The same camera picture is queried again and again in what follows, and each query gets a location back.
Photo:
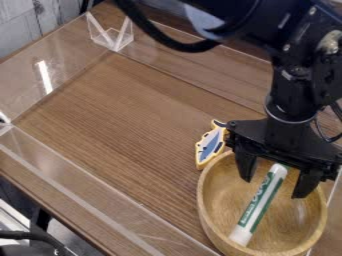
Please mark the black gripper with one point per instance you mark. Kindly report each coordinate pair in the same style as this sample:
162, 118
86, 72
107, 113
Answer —
294, 143

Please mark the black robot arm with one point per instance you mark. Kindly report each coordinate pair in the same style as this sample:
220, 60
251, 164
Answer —
299, 31

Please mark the green white marker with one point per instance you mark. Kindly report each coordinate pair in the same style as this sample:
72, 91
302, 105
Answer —
258, 205

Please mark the clear acrylic corner bracket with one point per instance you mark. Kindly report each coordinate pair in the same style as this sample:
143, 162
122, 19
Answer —
114, 39

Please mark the brown wooden bowl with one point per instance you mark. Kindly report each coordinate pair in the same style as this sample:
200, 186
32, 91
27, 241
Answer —
293, 223

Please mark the yellow blue fish toy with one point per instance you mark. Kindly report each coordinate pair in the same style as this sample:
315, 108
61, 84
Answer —
211, 144

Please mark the clear acrylic front wall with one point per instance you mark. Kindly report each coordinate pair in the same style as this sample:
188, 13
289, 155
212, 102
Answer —
116, 224

